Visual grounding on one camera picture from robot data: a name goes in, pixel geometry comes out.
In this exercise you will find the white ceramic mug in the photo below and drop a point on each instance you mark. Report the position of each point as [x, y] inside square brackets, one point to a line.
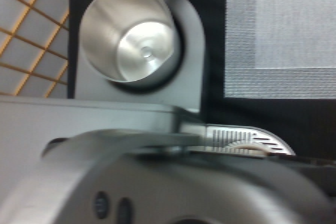
[245, 148]

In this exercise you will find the steel milk frother jug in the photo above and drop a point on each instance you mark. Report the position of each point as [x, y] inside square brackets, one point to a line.
[130, 39]

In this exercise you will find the wooden shoji screen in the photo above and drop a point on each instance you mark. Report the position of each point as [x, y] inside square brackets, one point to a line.
[34, 48]

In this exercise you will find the grey woven placemat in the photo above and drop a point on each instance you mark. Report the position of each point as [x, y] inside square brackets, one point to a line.
[281, 49]

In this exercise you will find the grey coffee machine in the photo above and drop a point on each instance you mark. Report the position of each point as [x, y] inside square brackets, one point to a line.
[119, 154]

